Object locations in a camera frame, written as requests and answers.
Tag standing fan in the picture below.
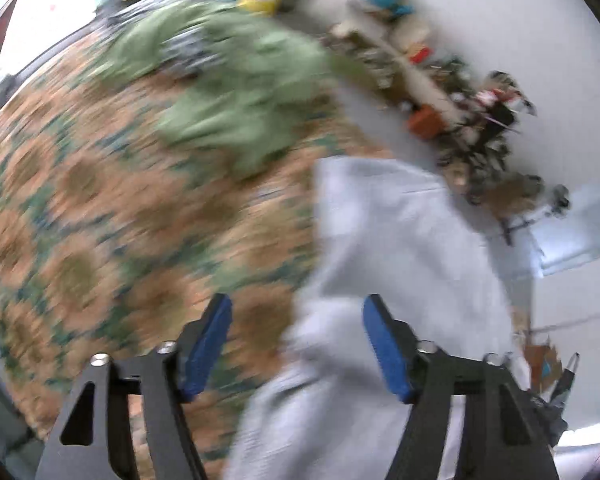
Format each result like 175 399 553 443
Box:
499 184 571 246

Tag sunflower pattern bed cover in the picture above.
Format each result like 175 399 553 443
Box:
0 35 388 479

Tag yellow bin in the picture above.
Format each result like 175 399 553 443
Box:
237 0 282 16

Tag grey knit sweater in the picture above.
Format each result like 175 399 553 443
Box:
222 155 531 480

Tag black white spotted cloth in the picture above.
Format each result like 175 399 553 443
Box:
159 26 219 78

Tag brown paper bag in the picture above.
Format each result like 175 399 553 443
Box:
481 174 545 220

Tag cardboard box with items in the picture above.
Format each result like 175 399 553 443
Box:
524 344 562 394

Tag low wooden shelf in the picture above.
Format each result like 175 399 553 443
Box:
332 0 462 126

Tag orange paper bag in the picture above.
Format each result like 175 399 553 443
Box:
407 105 446 140

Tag green garment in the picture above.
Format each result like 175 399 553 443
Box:
94 0 373 178

